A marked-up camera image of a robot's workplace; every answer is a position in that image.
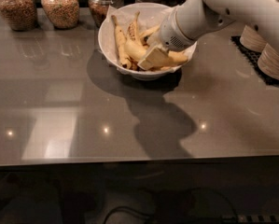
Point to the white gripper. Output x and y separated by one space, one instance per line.
171 34

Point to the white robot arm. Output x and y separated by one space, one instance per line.
185 24

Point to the large front yellow banana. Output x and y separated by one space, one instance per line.
174 58

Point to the top yellow banana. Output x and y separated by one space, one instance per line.
148 32

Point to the spotted upright banana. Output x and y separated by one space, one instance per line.
133 29

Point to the white ceramic bowl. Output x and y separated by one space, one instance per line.
124 39

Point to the white paper bowl liner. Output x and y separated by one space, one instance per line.
150 15

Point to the thin left spotted banana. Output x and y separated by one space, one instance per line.
124 59

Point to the glass jar behind bowl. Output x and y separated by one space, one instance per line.
99 9

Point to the black rubber mat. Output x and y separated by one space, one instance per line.
252 57

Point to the glass cereal jar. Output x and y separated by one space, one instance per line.
19 15
63 14

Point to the lower stack paper bowls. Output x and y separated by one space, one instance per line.
268 62

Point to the left glass cereal jar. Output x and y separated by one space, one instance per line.
19 15

